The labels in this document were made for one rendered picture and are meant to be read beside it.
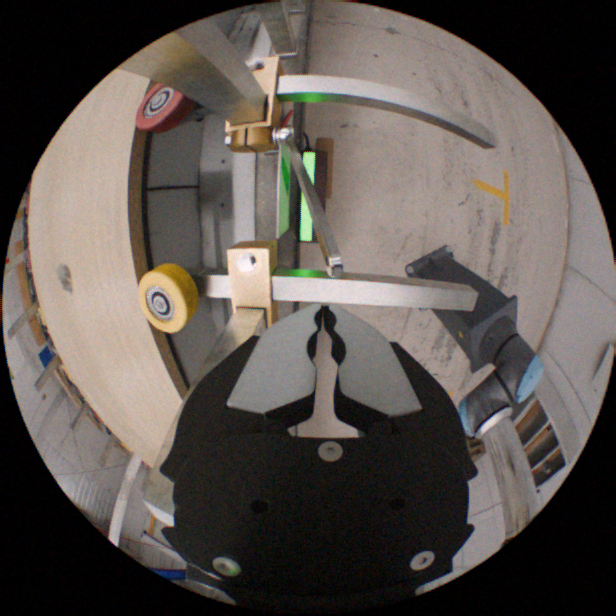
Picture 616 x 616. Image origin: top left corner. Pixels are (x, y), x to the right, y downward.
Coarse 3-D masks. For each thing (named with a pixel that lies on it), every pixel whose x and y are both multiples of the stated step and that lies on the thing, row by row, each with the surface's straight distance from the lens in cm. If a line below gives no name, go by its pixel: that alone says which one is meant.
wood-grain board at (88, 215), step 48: (96, 96) 54; (144, 96) 34; (96, 144) 40; (144, 144) 32; (48, 192) 67; (96, 192) 36; (48, 240) 65; (96, 240) 36; (48, 288) 75; (96, 288) 40; (96, 336) 50; (144, 336) 34; (96, 384) 76; (144, 384) 46; (144, 432) 79
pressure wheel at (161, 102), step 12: (156, 96) 29; (168, 96) 29; (180, 96) 27; (144, 108) 31; (156, 108) 29; (168, 108) 27; (180, 108) 27; (192, 108) 29; (144, 120) 29; (156, 120) 27; (168, 120) 27; (180, 120) 28; (156, 132) 30
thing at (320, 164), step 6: (318, 156) 39; (324, 156) 39; (318, 162) 39; (324, 162) 39; (318, 168) 39; (324, 168) 39; (318, 174) 39; (324, 174) 39; (318, 180) 39; (324, 180) 39; (318, 186) 39; (324, 186) 39; (318, 192) 39; (324, 192) 39; (324, 198) 39; (312, 234) 39
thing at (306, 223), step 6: (306, 156) 39; (312, 156) 39; (306, 162) 39; (312, 162) 39; (306, 168) 39; (312, 168) 39; (312, 174) 39; (312, 180) 39; (306, 210) 39; (306, 216) 39; (306, 222) 39; (306, 228) 39; (306, 234) 39
